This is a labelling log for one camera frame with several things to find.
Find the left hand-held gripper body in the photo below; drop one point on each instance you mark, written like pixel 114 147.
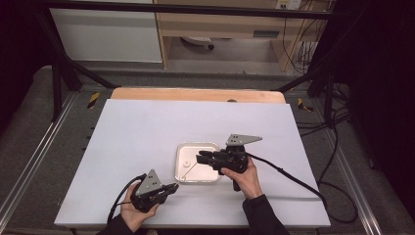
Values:
pixel 148 196

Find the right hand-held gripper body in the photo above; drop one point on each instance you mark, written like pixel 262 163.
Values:
pixel 235 160

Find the white rectangular tray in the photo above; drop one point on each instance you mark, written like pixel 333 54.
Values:
pixel 202 173

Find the white food piece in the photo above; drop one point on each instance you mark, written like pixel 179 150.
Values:
pixel 186 164
pixel 183 178

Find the wooden skewer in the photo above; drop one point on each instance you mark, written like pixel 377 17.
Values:
pixel 191 170

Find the person's left hand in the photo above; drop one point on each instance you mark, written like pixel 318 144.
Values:
pixel 130 215

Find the person's right hand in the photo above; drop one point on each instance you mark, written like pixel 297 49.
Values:
pixel 249 182

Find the wooden table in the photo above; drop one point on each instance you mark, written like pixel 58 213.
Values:
pixel 195 95

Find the office chair base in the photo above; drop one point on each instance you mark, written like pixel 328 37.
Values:
pixel 199 40

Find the wooden desk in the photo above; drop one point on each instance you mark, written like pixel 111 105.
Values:
pixel 221 26

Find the white cabinet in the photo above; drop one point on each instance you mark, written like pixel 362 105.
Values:
pixel 104 39

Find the aluminium floor rail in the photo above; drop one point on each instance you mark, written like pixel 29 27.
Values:
pixel 355 182
pixel 36 150

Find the black metal frame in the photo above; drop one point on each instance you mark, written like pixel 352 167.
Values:
pixel 182 9

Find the wall power outlet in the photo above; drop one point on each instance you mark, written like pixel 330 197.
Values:
pixel 288 4

